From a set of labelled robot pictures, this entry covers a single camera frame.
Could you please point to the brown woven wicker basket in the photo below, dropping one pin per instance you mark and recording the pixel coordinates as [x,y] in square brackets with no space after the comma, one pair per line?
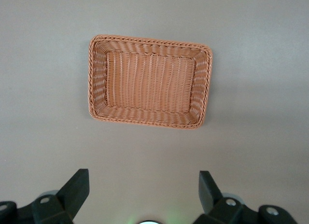
[149,84]

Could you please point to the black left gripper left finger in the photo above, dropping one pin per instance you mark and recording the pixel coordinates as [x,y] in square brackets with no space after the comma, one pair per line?
[72,192]

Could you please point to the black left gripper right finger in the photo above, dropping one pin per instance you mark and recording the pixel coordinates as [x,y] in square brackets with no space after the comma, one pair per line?
[207,192]

